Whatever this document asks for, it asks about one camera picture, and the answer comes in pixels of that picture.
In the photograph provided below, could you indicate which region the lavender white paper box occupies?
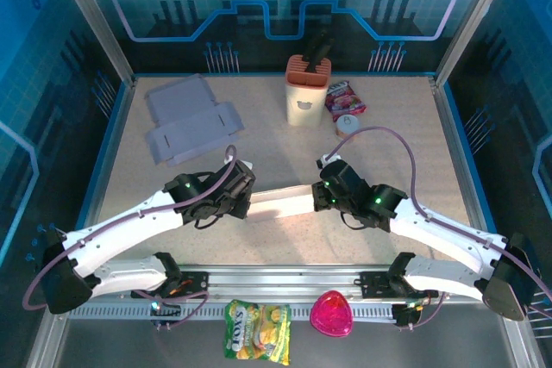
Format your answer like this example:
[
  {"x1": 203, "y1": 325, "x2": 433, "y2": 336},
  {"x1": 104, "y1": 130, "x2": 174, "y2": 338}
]
[{"x1": 144, "y1": 73, "x2": 246, "y2": 167}]

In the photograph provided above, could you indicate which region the pink plastic heart box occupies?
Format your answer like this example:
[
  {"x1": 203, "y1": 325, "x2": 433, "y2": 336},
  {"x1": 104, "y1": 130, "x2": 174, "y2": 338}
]
[{"x1": 309, "y1": 290, "x2": 354, "y2": 338}]

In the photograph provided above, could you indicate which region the small can white lid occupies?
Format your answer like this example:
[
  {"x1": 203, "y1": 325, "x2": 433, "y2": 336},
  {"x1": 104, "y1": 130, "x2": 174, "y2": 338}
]
[{"x1": 336, "y1": 114, "x2": 361, "y2": 137}]

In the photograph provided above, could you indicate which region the beige knife block orange top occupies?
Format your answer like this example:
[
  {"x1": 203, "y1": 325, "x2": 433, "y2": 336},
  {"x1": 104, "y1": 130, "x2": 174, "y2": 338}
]
[{"x1": 284, "y1": 53, "x2": 333, "y2": 128}]

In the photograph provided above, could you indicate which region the red snack packet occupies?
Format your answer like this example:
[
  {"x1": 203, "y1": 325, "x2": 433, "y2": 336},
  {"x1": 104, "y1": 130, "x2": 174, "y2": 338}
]
[{"x1": 325, "y1": 80, "x2": 367, "y2": 122}]

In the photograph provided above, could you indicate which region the yellow candy bag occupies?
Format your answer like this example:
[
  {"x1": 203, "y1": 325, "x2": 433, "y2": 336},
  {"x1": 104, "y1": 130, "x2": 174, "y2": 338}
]
[{"x1": 223, "y1": 298, "x2": 292, "y2": 365}]

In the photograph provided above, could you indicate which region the black left controller board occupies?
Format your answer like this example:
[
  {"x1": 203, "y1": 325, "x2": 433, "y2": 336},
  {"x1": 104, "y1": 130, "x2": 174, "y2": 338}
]
[{"x1": 149, "y1": 300, "x2": 183, "y2": 331}]

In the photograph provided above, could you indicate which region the black controller board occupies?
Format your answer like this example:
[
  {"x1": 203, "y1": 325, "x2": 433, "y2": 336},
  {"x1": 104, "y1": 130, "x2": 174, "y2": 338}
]
[
  {"x1": 391, "y1": 301, "x2": 423, "y2": 331},
  {"x1": 149, "y1": 300, "x2": 183, "y2": 331}
]

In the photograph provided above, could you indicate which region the black right controller board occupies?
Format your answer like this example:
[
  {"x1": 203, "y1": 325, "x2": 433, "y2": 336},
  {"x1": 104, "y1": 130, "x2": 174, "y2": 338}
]
[{"x1": 391, "y1": 301, "x2": 423, "y2": 331}]

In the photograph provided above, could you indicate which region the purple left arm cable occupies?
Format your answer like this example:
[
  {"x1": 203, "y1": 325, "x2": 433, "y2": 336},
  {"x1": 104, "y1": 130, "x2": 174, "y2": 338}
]
[{"x1": 21, "y1": 144, "x2": 239, "y2": 331}]

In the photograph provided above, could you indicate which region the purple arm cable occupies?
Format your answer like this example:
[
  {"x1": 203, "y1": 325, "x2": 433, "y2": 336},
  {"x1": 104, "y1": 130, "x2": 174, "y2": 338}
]
[
  {"x1": 21, "y1": 144, "x2": 239, "y2": 331},
  {"x1": 329, "y1": 126, "x2": 552, "y2": 331}
]

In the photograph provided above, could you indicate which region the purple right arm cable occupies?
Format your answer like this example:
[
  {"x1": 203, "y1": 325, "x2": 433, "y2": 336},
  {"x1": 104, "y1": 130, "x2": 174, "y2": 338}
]
[{"x1": 329, "y1": 126, "x2": 552, "y2": 331}]

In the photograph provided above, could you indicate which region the aluminium mounting rail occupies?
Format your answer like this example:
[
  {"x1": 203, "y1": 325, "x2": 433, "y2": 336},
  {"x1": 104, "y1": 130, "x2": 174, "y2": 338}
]
[{"x1": 85, "y1": 262, "x2": 488, "y2": 305}]

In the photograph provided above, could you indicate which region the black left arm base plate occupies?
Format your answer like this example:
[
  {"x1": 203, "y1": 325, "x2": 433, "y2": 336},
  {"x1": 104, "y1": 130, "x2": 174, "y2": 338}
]
[{"x1": 130, "y1": 270, "x2": 211, "y2": 300}]

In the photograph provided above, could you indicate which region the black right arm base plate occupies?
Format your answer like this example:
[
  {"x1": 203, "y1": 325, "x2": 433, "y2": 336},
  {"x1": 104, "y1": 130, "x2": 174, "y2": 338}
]
[{"x1": 359, "y1": 270, "x2": 440, "y2": 300}]

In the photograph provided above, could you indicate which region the black knife handle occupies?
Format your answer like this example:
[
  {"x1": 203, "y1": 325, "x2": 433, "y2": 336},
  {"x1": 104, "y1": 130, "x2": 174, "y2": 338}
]
[{"x1": 304, "y1": 29, "x2": 336, "y2": 74}]

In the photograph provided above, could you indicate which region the grey slotted cable duct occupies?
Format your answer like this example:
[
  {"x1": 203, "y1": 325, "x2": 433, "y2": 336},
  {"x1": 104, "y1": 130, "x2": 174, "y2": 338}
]
[{"x1": 67, "y1": 301, "x2": 400, "y2": 321}]

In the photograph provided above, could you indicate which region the aluminium right frame post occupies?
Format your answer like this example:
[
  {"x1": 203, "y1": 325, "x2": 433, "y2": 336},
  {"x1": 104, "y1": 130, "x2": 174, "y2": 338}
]
[{"x1": 433, "y1": 0, "x2": 521, "y2": 89}]

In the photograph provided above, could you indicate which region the aluminium frame post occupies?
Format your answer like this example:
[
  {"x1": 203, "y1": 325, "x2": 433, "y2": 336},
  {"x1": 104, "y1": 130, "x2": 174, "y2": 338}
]
[
  {"x1": 47, "y1": 0, "x2": 137, "y2": 89},
  {"x1": 433, "y1": 0, "x2": 521, "y2": 89}
]

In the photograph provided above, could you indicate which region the aluminium left frame post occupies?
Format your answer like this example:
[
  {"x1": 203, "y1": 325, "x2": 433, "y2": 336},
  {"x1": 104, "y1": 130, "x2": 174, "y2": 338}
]
[{"x1": 47, "y1": 0, "x2": 137, "y2": 89}]

